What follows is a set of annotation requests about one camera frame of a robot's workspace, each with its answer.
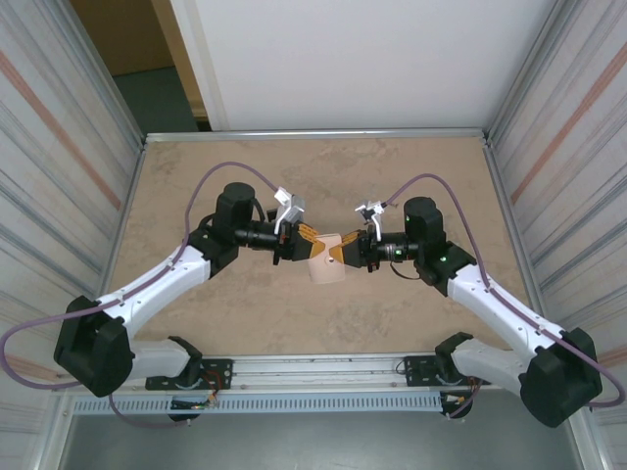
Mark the aluminium table side bar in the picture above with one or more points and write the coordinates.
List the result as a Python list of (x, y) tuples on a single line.
[(500, 196), (131, 196)]

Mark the aluminium table edge bar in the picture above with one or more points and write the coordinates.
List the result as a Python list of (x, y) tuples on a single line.
[(313, 134)]

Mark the aluminium frame post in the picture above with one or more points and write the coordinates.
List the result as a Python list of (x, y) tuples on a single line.
[(104, 73), (521, 73)]

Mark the tan wooden door edge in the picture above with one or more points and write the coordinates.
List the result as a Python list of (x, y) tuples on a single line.
[(176, 49)]

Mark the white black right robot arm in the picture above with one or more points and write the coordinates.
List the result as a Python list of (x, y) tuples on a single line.
[(558, 387)]

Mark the small green circuit board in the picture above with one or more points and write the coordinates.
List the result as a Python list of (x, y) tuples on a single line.
[(193, 404)]

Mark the beige leather card holder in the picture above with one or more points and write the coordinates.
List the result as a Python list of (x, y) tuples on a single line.
[(325, 274)]

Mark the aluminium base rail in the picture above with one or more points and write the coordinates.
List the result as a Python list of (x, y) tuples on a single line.
[(318, 367)]

